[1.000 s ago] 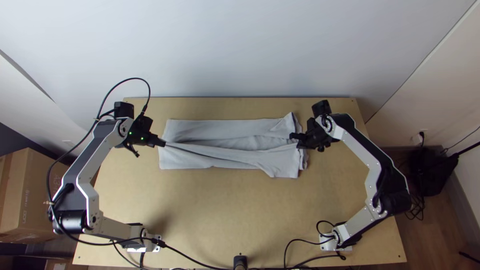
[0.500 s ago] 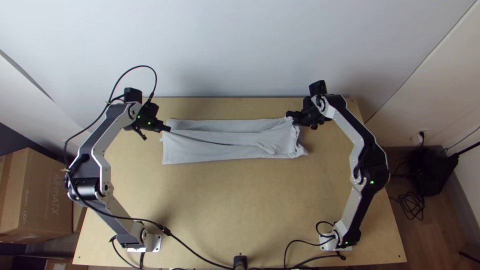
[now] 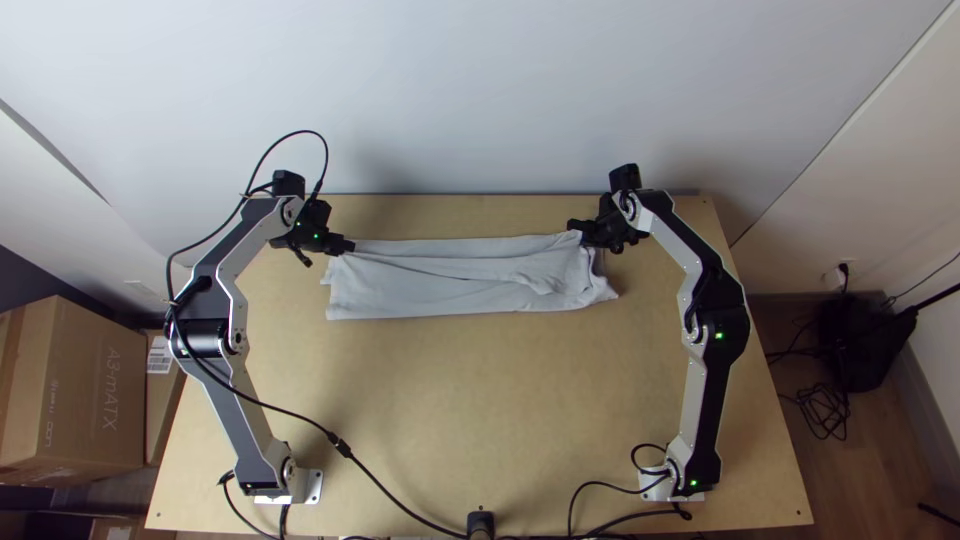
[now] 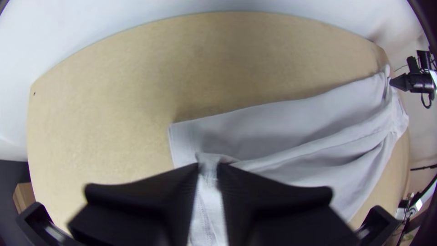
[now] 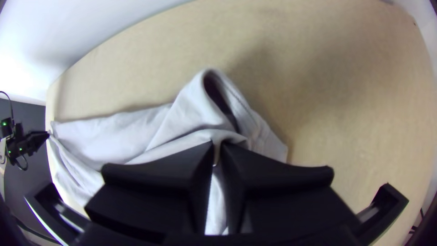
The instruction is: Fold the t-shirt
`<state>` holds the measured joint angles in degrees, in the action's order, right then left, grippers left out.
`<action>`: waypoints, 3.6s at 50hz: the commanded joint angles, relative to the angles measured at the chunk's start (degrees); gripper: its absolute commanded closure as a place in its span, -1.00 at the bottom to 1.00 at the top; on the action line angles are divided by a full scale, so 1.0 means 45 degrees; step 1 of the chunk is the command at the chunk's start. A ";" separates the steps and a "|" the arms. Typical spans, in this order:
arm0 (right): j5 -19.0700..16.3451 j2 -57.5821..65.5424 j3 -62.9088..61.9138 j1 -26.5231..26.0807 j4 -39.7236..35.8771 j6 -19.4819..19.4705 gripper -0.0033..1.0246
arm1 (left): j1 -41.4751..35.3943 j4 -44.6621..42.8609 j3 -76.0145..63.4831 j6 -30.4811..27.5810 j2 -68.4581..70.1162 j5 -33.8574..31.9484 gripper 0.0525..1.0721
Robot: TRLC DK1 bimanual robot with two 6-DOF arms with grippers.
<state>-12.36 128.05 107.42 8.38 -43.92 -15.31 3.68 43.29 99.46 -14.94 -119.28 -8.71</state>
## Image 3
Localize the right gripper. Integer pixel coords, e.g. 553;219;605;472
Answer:
567;196;648;254

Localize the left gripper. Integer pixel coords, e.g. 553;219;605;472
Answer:
271;199;356;256

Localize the grey t-shirt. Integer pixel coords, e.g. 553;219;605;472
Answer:
320;229;620;322

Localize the small brown cardboard box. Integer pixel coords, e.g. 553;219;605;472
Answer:
144;329;189;466

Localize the black bag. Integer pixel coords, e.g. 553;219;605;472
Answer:
815;293;919;394

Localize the large brown cardboard box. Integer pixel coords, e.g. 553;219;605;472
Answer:
0;294;148;487

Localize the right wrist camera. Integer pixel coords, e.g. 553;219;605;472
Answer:
608;163;643;193

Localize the black cable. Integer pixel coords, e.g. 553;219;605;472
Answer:
764;322;853;442
883;251;960;307
166;129;331;305
566;442;676;540
584;503;693;540
170;314;470;540
217;470;290;540

